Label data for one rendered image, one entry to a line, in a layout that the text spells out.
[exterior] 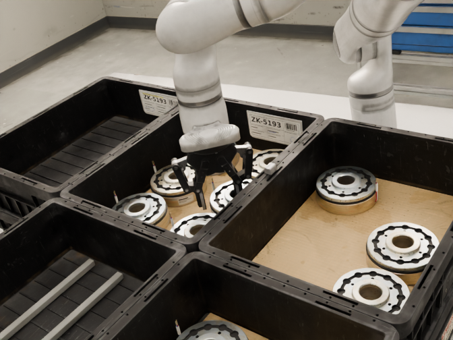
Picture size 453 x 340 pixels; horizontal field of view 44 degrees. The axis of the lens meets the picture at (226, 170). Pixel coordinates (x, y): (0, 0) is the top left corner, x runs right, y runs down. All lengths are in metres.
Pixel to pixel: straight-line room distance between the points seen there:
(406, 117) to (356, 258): 0.69
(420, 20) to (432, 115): 1.34
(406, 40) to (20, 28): 2.74
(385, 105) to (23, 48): 3.54
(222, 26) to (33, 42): 3.77
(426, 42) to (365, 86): 1.68
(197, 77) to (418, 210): 0.42
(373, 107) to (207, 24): 0.51
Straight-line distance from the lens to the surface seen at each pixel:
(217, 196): 1.00
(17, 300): 0.98
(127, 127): 1.36
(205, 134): 0.84
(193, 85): 0.84
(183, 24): 0.79
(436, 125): 1.48
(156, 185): 1.06
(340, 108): 1.57
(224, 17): 0.79
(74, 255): 1.01
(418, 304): 0.69
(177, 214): 1.03
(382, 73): 1.18
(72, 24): 4.77
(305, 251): 0.90
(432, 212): 0.98
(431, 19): 2.81
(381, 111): 1.21
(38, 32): 4.54
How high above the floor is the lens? 1.43
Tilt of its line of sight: 32 degrees down
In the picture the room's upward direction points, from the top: 10 degrees counter-clockwise
